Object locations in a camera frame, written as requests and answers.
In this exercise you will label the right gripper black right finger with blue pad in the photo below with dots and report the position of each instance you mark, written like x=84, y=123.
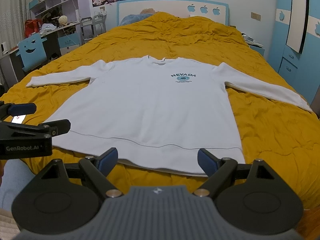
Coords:
x=250, y=197

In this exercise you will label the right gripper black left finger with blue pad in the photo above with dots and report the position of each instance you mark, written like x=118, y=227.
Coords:
x=63, y=197

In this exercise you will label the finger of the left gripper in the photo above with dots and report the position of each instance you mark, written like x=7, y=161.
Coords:
x=11, y=109
x=55, y=128

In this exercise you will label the white Nevada sweatshirt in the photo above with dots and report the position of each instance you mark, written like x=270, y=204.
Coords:
x=157, y=113

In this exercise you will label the light blue jeans leg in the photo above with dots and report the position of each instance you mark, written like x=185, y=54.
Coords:
x=16, y=176

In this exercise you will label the blue smiley face chair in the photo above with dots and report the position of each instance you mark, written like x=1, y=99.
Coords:
x=32, y=52

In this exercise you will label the white study desk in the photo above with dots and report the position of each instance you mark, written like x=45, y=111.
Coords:
x=59, y=42

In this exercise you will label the red bag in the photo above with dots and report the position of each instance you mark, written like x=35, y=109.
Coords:
x=32, y=26

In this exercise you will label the white patterned curtain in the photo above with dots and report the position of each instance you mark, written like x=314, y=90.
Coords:
x=13, y=15

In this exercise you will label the grey metal rack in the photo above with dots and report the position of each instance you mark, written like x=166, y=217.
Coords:
x=92, y=27

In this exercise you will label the cream round lamp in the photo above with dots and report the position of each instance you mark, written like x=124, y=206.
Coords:
x=63, y=20

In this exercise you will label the blue pillow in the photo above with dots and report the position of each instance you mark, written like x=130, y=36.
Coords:
x=133, y=18

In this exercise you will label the blue bedside table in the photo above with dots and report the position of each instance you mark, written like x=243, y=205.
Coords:
x=254, y=44

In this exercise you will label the blue white wardrobe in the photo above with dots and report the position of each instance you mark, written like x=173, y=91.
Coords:
x=294, y=52

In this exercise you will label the wardrobe mirror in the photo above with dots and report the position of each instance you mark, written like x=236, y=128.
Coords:
x=298, y=25

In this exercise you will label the white blue apple headboard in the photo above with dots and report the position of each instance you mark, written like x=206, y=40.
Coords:
x=215, y=11

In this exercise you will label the beige wall switch plate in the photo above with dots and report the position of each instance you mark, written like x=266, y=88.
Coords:
x=255, y=16

